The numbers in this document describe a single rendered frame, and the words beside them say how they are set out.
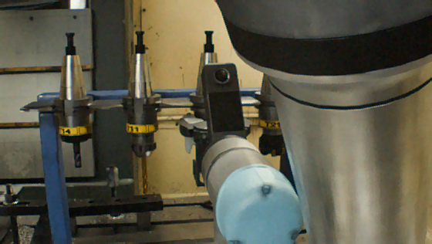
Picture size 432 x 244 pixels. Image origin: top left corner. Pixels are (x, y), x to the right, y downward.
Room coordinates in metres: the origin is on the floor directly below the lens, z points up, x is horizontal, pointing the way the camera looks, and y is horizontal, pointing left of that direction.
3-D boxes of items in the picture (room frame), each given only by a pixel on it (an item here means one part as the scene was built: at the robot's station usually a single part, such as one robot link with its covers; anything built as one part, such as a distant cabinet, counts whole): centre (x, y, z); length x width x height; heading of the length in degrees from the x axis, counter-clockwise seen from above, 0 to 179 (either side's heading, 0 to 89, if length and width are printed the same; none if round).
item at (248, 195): (0.36, -0.04, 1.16); 0.11 x 0.08 x 0.09; 9
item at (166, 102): (0.64, 0.06, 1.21); 0.07 x 0.05 x 0.01; 9
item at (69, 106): (0.61, 0.22, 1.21); 0.06 x 0.06 x 0.03
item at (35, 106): (0.60, 0.28, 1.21); 0.07 x 0.05 x 0.01; 9
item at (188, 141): (0.61, 0.04, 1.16); 0.09 x 0.03 x 0.06; 25
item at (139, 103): (0.63, 0.12, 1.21); 0.06 x 0.06 x 0.03
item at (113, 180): (0.87, 0.24, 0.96); 0.03 x 0.03 x 0.13
